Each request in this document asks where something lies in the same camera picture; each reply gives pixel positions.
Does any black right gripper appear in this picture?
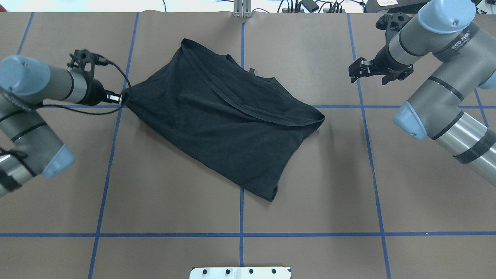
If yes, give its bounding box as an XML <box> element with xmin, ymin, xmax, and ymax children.
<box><xmin>348</xmin><ymin>46</ymin><xmax>414</xmax><ymax>86</ymax></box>

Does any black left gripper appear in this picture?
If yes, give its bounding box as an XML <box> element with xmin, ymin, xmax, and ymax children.
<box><xmin>79</xmin><ymin>79</ymin><xmax>124</xmax><ymax>106</ymax></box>

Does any black graphic t-shirt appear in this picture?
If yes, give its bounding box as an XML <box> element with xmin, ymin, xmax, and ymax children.
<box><xmin>124</xmin><ymin>38</ymin><xmax>325</xmax><ymax>202</ymax></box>

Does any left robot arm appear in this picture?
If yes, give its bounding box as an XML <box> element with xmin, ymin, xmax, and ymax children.
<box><xmin>0</xmin><ymin>49</ymin><xmax>131</xmax><ymax>196</ymax></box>

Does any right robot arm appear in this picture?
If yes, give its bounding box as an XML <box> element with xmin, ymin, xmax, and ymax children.
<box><xmin>348</xmin><ymin>0</ymin><xmax>496</xmax><ymax>185</ymax></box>

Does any black printer device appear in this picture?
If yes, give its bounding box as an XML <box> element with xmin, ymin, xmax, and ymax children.
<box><xmin>363</xmin><ymin>0</ymin><xmax>429</xmax><ymax>14</ymax></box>

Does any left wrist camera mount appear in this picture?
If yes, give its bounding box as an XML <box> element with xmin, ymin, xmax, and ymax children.
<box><xmin>67</xmin><ymin>49</ymin><xmax>110</xmax><ymax>75</ymax></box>

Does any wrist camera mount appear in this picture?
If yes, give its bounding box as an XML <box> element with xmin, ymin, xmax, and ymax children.
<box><xmin>375</xmin><ymin>11</ymin><xmax>413</xmax><ymax>44</ymax></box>
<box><xmin>67</xmin><ymin>49</ymin><xmax>110</xmax><ymax>75</ymax></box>

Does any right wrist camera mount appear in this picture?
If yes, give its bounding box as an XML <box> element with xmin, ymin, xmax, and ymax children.
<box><xmin>375</xmin><ymin>11</ymin><xmax>413</xmax><ymax>44</ymax></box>

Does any aluminium frame post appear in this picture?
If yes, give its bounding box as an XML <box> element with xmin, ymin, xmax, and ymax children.
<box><xmin>233</xmin><ymin>0</ymin><xmax>253</xmax><ymax>18</ymax></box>

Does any metal base plate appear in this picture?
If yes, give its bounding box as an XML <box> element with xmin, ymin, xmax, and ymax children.
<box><xmin>189</xmin><ymin>266</ymin><xmax>292</xmax><ymax>279</ymax></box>

